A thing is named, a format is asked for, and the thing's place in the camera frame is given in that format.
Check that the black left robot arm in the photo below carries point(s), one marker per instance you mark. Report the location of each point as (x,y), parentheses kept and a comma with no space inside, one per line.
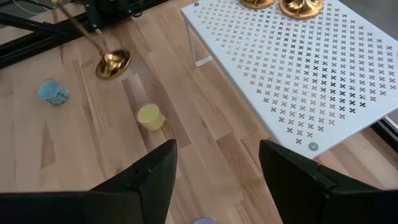
(109,9)

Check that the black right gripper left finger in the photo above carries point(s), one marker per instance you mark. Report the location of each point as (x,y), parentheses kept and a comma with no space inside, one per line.
(149,186)

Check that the gold brass candlestick holder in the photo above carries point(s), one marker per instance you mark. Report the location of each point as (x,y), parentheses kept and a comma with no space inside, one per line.
(256,3)
(301,8)
(112,63)

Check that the purple candle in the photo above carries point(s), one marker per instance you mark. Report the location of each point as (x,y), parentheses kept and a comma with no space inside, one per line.
(204,221)

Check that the black aluminium table frame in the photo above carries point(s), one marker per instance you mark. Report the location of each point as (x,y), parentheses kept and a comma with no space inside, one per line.
(31,46)

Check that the blue candle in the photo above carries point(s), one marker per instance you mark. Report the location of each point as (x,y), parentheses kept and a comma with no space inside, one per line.
(52,92)

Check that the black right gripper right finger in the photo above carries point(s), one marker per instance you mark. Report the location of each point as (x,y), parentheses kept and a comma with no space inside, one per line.
(298,186)

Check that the yellow candle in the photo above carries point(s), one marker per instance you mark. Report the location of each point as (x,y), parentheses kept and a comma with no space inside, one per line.
(150,116)

